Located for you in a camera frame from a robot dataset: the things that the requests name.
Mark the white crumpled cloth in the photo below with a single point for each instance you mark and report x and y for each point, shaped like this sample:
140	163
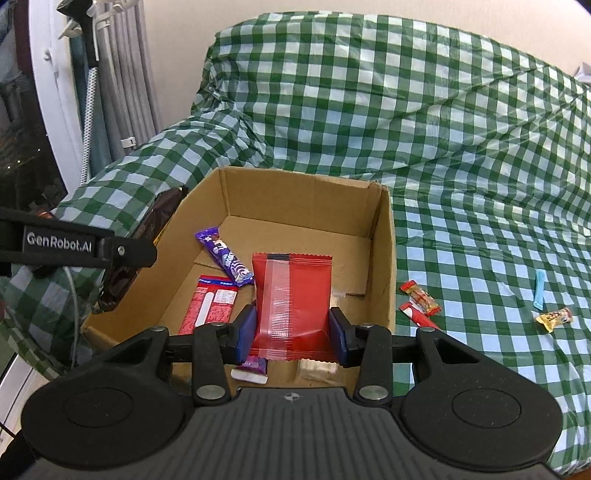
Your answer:
583	73

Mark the light blue stick packet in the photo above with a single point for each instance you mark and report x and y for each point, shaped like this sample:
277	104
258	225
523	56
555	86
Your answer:
540	281

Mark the silver purple snack pouch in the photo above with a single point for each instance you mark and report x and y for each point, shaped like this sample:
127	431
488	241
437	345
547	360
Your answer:
253	370

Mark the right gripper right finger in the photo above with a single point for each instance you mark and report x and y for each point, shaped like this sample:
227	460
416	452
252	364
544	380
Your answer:
368	347

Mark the small red orange candy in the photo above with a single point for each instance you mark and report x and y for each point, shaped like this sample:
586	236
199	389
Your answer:
421	297

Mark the red stick snack packet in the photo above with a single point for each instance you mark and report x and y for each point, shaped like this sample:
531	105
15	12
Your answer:
417	316

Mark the brown cardboard box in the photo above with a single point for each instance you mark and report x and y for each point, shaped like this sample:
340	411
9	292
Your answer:
265	211

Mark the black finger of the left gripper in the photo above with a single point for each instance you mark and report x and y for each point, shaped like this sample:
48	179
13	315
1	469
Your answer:
133	252

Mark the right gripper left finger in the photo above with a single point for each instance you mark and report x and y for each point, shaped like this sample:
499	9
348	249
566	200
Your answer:
215	345

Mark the red white snack packet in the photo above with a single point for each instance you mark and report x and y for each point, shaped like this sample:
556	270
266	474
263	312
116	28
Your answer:
212	302

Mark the large red snack packet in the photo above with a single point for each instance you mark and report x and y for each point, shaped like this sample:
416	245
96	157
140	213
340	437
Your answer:
293	293

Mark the black smartphone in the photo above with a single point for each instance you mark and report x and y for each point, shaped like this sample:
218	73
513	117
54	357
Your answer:
117	280

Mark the grey curtain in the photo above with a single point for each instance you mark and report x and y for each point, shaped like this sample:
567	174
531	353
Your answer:
118	106

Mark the yellow candy wrapper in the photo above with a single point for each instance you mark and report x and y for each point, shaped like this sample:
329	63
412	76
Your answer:
551	320

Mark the beige rice cracker packet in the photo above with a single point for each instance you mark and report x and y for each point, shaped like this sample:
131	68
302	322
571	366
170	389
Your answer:
318	371

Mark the green white checkered cloth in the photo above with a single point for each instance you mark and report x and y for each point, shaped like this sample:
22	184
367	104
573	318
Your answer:
485	152

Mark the purple chocolate bar wrapper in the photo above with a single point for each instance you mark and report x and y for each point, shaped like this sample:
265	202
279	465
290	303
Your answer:
224	257

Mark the white door frame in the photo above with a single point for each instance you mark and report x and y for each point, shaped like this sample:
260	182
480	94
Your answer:
56	91

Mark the white clip phone holder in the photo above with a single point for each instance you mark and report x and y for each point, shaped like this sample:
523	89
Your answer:
84	18

